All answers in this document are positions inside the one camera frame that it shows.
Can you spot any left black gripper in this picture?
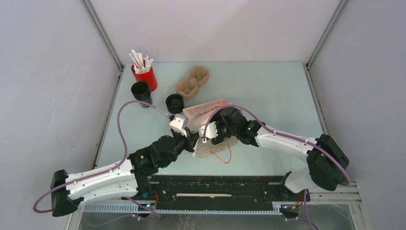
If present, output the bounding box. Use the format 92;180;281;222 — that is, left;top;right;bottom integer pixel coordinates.
161;126;200;168

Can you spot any beige paper bag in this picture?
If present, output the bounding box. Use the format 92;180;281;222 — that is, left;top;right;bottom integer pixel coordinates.
183;99;238;158

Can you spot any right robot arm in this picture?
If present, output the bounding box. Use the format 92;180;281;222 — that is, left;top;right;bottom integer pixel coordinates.
202;104;351;200

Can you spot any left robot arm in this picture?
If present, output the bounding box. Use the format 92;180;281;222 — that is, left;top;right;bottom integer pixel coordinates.
51;131;199;217

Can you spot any stack of black lids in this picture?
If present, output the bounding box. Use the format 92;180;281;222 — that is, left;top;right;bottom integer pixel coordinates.
165;94;184;114

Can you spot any brown pulp cup carrier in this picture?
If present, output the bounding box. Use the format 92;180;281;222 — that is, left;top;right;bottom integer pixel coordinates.
176;66;210;100

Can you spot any stack of black cups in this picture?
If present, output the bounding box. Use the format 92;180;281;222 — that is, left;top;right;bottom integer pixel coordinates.
131;81;153;108

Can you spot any red cylindrical holder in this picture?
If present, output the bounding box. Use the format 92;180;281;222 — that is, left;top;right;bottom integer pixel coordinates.
131;65;158;92

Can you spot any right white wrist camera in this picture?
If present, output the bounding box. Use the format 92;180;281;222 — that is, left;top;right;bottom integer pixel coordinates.
199;122;218;143

